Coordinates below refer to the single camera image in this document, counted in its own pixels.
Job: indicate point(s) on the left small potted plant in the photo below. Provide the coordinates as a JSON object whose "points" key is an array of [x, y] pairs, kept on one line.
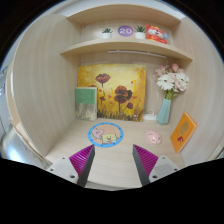
{"points": [[106, 33]]}

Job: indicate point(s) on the gripper magenta and grey right finger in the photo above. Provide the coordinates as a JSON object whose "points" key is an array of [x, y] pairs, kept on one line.
{"points": [[151, 167]]}

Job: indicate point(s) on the orange greeting card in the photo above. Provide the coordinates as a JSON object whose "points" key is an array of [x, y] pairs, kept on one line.
{"points": [[183, 132]]}

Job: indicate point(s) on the green and beige book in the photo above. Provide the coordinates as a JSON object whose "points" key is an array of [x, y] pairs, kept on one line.
{"points": [[86, 103]]}

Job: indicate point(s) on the red lucky cat figurine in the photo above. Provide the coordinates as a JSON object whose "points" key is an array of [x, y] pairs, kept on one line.
{"points": [[154, 33]]}

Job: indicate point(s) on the light blue vase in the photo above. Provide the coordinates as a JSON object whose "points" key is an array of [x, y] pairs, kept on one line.
{"points": [[164, 112]]}

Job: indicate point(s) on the small potted plant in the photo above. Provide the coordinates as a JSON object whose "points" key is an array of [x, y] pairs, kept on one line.
{"points": [[106, 33], [140, 32]]}

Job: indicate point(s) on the right small potted plant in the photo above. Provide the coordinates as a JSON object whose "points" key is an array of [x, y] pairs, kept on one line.
{"points": [[140, 32]]}

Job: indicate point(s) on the pink computer mouse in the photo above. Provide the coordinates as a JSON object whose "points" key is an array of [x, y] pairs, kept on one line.
{"points": [[154, 137]]}

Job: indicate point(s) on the purple round number sign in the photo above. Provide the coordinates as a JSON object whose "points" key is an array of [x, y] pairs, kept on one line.
{"points": [[125, 31]]}

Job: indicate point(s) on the pink and white flower bouquet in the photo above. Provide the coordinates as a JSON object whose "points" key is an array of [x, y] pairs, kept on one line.
{"points": [[172, 80]]}

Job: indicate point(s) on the gripper magenta and grey left finger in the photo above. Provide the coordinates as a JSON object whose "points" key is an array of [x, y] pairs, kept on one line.
{"points": [[75, 168]]}

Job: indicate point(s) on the wooden wall shelf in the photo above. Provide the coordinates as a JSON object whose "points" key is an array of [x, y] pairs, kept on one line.
{"points": [[122, 44]]}

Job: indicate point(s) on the round cartoon mouse pad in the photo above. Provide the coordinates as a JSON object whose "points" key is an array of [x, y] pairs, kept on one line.
{"points": [[105, 134]]}

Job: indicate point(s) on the white power adapter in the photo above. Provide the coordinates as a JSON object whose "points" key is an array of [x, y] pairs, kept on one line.
{"points": [[149, 115]]}

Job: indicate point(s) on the yellow poppy flower painting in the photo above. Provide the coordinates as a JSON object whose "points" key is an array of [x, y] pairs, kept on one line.
{"points": [[121, 89]]}

